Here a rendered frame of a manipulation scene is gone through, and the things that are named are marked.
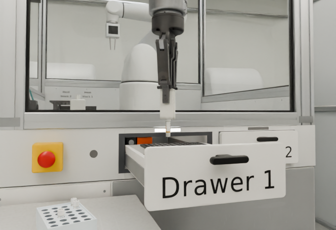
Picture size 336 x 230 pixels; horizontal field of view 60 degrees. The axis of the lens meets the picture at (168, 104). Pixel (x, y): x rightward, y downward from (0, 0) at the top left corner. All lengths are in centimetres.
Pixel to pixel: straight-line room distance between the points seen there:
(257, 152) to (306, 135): 55
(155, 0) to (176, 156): 35
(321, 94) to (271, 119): 190
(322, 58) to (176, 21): 237
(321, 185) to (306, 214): 182
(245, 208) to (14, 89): 77
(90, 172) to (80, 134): 11
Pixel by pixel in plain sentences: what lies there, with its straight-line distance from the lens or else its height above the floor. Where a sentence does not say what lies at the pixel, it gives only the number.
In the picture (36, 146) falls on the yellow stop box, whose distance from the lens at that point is 80.
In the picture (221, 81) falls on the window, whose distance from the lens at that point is 97.
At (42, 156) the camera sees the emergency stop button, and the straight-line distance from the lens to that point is 77.
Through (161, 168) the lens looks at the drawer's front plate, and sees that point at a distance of 52.
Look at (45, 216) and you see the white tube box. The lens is 63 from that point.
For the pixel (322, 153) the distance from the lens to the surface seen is 293.
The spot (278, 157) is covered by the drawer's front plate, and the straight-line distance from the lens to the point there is 64.
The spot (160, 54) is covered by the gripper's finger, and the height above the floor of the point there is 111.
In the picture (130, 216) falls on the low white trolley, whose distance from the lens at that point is 69.
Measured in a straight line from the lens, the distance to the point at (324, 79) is 290.
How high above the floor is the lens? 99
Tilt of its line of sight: 2 degrees up
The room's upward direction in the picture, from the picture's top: straight up
